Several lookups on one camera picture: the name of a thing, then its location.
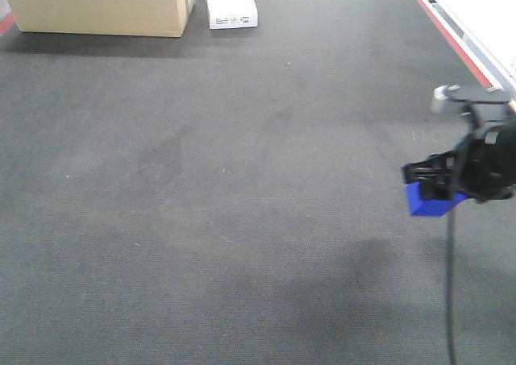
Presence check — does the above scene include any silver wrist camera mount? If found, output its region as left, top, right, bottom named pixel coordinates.
left=430, top=85, right=511, bottom=114

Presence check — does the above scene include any white conveyor side rail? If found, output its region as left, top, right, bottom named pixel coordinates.
left=418, top=0, right=515, bottom=104

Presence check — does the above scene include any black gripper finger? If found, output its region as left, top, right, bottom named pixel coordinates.
left=402, top=151, right=456, bottom=201

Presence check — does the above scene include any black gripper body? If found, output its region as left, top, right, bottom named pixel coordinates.
left=451, top=102, right=515, bottom=203

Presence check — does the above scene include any long white carton box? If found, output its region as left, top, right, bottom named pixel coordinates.
left=206, top=0, right=258, bottom=30

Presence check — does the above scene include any large cardboard box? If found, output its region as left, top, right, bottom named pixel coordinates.
left=7, top=0, right=194, bottom=37

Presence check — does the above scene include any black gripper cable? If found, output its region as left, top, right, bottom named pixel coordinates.
left=443, top=199, right=459, bottom=365

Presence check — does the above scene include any blue plastic block part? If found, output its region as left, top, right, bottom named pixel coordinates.
left=405, top=182, right=468, bottom=217

